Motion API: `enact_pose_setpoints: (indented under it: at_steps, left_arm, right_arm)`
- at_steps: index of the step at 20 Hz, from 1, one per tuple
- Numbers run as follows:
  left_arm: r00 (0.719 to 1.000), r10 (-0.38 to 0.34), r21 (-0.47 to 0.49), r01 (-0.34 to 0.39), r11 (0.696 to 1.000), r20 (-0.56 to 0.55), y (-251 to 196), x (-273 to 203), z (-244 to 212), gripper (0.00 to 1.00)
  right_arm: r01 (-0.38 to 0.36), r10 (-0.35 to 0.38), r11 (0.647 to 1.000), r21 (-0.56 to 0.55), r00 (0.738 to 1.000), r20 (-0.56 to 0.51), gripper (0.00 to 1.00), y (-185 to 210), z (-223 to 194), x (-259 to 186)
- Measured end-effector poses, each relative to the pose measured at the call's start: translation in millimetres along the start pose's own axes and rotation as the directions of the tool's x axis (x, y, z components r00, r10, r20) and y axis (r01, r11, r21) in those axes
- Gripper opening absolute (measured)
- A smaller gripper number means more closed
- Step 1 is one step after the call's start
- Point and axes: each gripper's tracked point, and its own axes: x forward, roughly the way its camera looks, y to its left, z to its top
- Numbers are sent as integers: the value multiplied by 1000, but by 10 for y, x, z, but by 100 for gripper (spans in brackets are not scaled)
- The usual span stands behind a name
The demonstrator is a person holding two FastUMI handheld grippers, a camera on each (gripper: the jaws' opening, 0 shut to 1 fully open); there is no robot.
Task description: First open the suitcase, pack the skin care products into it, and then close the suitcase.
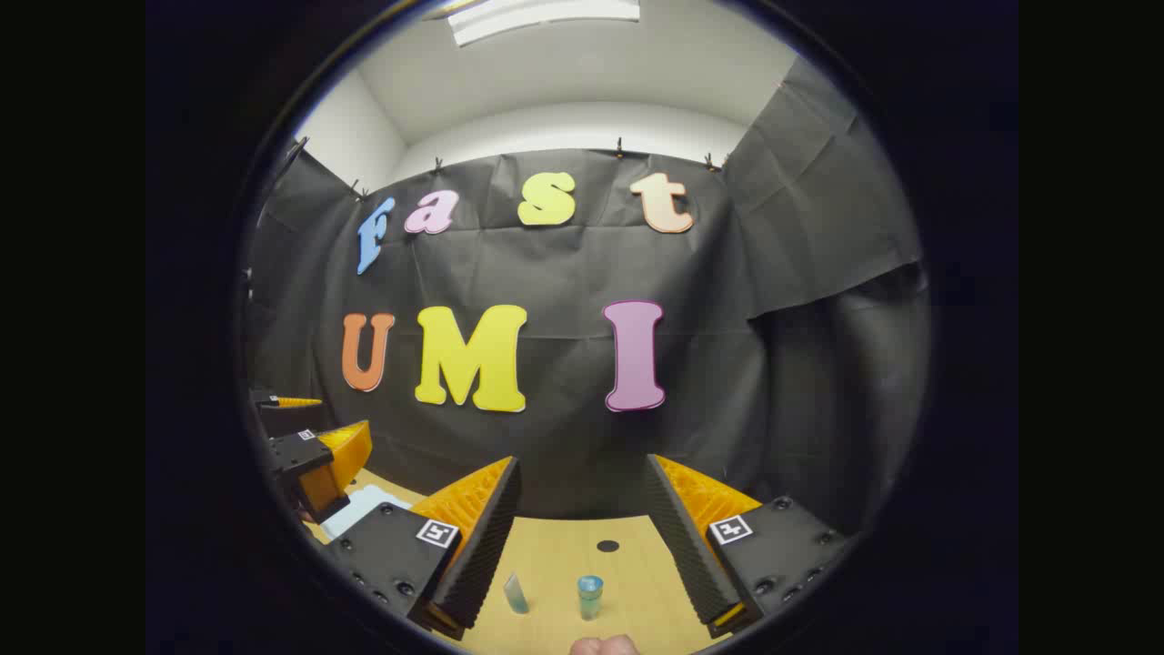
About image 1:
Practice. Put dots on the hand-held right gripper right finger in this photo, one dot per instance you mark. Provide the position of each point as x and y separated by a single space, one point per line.
687 546

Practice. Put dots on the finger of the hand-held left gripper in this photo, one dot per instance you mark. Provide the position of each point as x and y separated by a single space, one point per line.
300 450
273 414

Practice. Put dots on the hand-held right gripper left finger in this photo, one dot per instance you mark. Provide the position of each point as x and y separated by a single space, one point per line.
482 555

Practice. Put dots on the clear blue skin care tube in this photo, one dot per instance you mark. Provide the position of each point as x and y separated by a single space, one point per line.
516 593

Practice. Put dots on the light blue suitcase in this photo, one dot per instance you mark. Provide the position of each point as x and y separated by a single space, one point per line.
364 505

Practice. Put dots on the blue-capped skin care bottle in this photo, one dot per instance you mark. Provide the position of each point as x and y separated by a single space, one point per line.
590 596

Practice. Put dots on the black backdrop cloth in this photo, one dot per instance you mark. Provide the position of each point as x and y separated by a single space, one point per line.
564 273

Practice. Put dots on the white ceiling light panel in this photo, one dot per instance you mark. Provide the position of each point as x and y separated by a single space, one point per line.
546 16

